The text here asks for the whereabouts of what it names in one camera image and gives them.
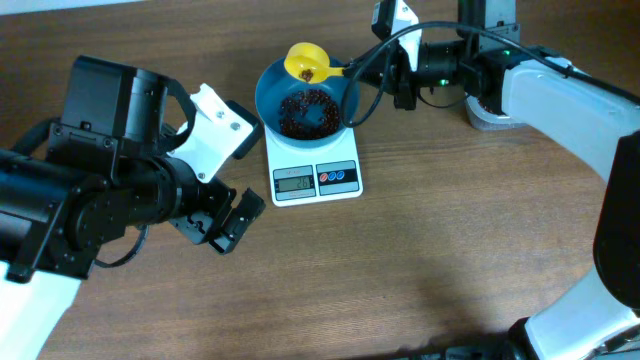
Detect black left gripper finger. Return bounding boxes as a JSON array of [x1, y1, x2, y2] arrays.
[[225, 100, 263, 160], [208, 188, 266, 255]]

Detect yellow plastic measuring scoop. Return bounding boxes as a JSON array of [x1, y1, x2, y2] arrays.
[[284, 42, 344, 84]]

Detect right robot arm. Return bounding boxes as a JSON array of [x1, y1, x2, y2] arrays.
[[344, 1, 639, 359]]

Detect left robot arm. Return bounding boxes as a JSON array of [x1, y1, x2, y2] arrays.
[[1, 56, 265, 359]]

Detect white digital kitchen scale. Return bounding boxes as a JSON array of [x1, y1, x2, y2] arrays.
[[265, 127, 363, 207]]

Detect red beans in bowl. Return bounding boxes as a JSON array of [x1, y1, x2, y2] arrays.
[[278, 89, 341, 140]]

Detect blue plastic bowl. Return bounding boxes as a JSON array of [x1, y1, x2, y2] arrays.
[[255, 59, 360, 149]]

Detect clear plastic container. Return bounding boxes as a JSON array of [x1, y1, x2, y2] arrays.
[[465, 96, 527, 131]]

